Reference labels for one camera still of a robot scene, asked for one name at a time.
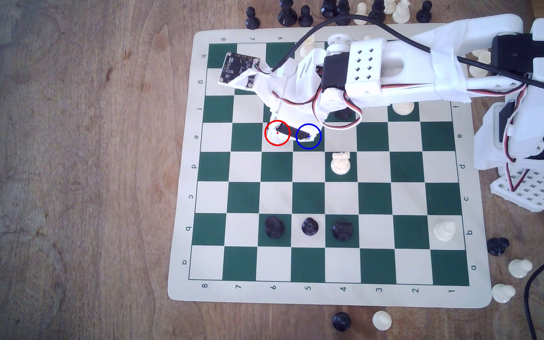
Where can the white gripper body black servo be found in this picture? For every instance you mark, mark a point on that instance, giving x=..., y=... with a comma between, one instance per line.
x=291, y=132

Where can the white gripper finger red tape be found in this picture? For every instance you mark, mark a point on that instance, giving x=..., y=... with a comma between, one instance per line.
x=307, y=122
x=274, y=113

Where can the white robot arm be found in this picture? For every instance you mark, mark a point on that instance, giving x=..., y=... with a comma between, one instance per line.
x=498, y=26

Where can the white chess rook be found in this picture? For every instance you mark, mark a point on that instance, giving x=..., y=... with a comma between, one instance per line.
x=306, y=48

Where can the tall black chess piece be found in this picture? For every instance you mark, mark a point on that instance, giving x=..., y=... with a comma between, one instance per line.
x=287, y=13
x=329, y=7
x=343, y=12
x=377, y=10

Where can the white chess queen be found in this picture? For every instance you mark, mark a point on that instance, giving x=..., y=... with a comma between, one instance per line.
x=403, y=109

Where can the tall white chess piece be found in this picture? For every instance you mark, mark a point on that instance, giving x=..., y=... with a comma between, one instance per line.
x=402, y=12
x=389, y=5

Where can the black chess rook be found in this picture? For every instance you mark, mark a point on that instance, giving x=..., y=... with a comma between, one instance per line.
x=274, y=226

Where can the black chess knight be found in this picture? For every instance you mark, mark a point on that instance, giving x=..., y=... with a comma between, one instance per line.
x=497, y=246
x=343, y=230

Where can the green white chess mat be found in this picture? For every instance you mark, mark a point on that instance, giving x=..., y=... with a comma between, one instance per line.
x=234, y=283

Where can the white rook on d4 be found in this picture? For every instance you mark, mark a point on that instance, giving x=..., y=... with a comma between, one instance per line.
x=341, y=164

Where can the white cloth tape wrap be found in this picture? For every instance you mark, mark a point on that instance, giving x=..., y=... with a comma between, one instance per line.
x=446, y=61

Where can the camera circuit board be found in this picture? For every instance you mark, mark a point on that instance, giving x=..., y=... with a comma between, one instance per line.
x=239, y=66

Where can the white perforated base plate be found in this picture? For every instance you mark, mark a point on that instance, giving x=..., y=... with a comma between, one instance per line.
x=531, y=193

